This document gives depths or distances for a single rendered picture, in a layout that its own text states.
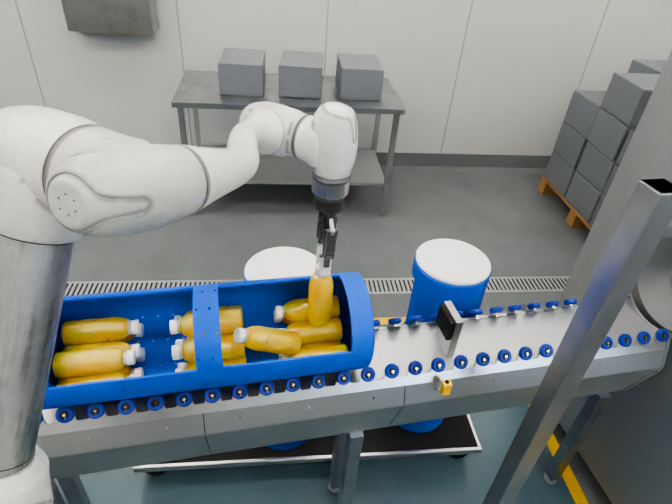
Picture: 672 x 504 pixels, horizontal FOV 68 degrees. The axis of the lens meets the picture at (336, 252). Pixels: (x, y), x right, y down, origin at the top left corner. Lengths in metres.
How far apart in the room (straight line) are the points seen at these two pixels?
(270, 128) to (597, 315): 0.84
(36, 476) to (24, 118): 0.56
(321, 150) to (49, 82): 3.88
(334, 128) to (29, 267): 0.62
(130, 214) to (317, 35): 3.79
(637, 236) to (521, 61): 3.79
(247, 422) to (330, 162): 0.81
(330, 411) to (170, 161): 1.05
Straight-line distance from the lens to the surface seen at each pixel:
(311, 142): 1.10
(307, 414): 1.55
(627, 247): 1.17
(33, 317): 0.83
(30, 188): 0.74
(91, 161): 0.64
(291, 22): 4.31
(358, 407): 1.58
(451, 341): 1.61
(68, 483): 2.10
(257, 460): 2.30
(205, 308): 1.32
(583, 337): 1.31
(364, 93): 3.71
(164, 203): 0.66
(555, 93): 5.10
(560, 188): 4.68
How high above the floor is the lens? 2.12
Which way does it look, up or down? 36 degrees down
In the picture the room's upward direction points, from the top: 5 degrees clockwise
